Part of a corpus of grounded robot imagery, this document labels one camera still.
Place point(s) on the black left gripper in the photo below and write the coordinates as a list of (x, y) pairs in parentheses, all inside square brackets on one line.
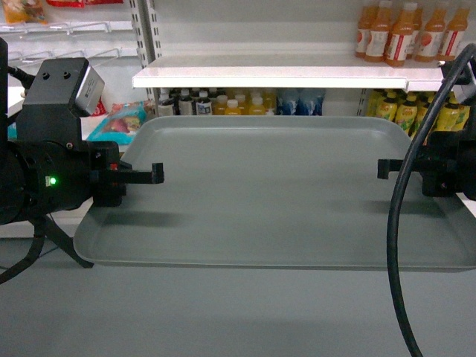
[(109, 175)]

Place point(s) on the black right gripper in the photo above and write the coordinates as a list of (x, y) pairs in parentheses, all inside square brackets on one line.
[(441, 176)]

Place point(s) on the grey rectangular serving tray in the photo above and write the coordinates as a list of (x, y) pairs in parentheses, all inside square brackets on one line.
[(277, 192)]

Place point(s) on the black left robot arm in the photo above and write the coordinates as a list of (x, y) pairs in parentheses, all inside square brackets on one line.
[(46, 166)]

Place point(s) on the yellow lemon tea bottle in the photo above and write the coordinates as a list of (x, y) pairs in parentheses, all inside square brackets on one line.
[(387, 107), (406, 113)]

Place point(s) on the dark tea bottle white label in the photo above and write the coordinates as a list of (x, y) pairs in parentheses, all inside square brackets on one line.
[(204, 104)]

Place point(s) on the blue drink bottle middle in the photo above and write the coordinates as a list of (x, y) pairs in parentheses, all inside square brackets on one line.
[(311, 102)]

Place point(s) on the yellow white drink bottle front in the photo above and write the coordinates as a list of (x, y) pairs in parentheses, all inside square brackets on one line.
[(232, 107)]

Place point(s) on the yellow white drink bottle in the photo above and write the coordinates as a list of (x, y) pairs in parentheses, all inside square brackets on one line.
[(232, 107), (256, 107)]

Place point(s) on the yellow white drink bottle right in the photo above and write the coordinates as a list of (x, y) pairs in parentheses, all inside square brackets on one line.
[(256, 107)]

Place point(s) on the orange juice bottle front centre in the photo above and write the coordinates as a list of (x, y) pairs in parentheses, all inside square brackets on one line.
[(401, 35)]

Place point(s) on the orange juice bottle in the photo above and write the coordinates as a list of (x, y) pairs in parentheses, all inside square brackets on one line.
[(401, 35), (454, 33), (379, 32), (363, 29), (432, 34)]

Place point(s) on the orange juice bottle left front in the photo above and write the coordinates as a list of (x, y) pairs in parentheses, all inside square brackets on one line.
[(379, 32)]

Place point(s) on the orange juice bottle far left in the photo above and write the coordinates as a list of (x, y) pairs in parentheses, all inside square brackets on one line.
[(363, 29)]

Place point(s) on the orange juice bottle far right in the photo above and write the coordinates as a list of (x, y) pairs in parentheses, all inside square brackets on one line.
[(454, 33)]

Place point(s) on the white slotted shelf upright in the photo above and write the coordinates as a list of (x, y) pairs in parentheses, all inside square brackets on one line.
[(145, 25)]

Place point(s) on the yellow snack bag hanging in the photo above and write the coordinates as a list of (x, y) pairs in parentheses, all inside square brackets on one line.
[(23, 11)]

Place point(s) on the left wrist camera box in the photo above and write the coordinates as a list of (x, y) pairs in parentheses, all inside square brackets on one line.
[(70, 83)]

